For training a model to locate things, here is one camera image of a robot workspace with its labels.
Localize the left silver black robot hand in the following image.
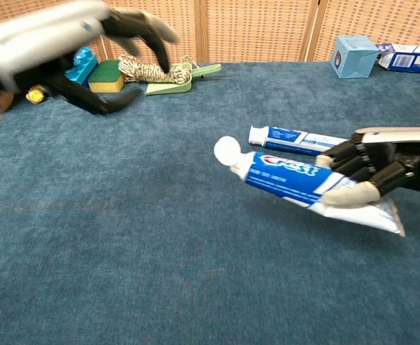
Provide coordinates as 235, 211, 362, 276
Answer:
0, 0, 180, 116

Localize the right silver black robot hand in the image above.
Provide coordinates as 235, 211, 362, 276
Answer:
315, 126, 420, 209

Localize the toothpaste tube with text print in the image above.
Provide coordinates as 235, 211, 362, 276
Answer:
248, 125, 350, 156

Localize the toothpaste tube with Crest logo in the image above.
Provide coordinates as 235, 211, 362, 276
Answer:
213, 135, 406, 237

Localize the blue white carton box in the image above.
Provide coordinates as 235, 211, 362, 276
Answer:
375, 42, 420, 75

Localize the yellow pear plush toy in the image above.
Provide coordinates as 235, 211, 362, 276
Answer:
25, 84, 50, 105

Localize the blue toy building block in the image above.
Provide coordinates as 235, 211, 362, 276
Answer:
65, 46, 99, 89

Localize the green yellow sponge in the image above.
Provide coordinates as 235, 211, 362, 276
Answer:
88, 60, 126, 94

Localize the light blue cardboard box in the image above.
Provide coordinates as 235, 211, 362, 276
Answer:
330, 34, 380, 79

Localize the light green dustpan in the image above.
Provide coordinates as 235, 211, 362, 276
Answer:
144, 63, 222, 96

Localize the blue table cloth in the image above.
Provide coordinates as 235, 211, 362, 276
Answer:
0, 61, 420, 345

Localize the woven bamboo folding screen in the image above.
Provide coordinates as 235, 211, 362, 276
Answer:
0, 0, 420, 66

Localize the braided rope bundle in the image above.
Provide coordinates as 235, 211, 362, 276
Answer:
118, 54, 192, 86

